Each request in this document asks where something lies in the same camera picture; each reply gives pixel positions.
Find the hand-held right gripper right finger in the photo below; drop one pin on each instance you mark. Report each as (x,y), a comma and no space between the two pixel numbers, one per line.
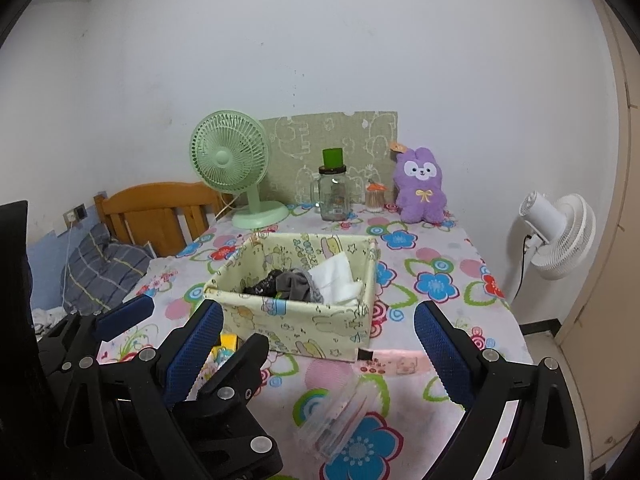
(442,355)

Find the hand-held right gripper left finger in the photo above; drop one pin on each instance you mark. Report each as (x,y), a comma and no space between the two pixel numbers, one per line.
(195,350)

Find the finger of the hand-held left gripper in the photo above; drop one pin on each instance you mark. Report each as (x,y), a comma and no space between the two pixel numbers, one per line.
(240,375)
(125,315)

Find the yellow cartoon tissue pack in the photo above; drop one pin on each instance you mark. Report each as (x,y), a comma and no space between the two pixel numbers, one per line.
(231,341)

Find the pink printed cloth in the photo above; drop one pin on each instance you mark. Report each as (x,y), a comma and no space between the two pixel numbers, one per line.
(400,361)

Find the black cloth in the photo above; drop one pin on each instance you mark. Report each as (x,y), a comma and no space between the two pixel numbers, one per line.
(262,285)

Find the printed fabric storage basket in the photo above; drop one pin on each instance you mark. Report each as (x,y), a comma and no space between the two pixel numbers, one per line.
(320,325)

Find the clear plastic package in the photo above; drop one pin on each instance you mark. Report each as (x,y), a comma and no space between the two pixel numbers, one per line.
(335,420)

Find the grey cloth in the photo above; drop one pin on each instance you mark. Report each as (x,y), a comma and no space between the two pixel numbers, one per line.
(297,285)

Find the white towel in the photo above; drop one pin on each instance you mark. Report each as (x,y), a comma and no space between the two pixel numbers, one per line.
(335,277)

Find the crumpled white cloth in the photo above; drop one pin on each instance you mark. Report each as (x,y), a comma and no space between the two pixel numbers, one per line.
(47,319)

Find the grey plaid pillow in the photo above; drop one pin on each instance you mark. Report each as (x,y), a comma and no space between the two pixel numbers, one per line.
(105,270)

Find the floral tablecloth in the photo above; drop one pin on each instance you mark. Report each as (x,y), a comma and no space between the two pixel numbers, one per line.
(440,280)

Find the white standing fan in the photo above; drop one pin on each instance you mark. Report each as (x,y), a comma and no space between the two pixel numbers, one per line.
(560,240)

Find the cotton swab container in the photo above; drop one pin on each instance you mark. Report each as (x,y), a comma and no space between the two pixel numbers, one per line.
(375,199)

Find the purple plush bunny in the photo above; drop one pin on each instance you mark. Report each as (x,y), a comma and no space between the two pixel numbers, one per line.
(420,185)

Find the green desk fan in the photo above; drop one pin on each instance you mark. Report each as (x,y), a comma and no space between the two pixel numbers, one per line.
(227,155)

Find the glass jar with green lid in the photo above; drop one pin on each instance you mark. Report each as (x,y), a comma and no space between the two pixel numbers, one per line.
(332,195)

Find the beige door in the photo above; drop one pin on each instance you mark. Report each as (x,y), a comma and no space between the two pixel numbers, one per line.
(607,210)

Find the wall socket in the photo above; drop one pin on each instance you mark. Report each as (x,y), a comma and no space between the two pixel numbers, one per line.
(75,214)

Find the green patterned wall panel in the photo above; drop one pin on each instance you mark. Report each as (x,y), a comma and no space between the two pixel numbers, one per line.
(300,145)

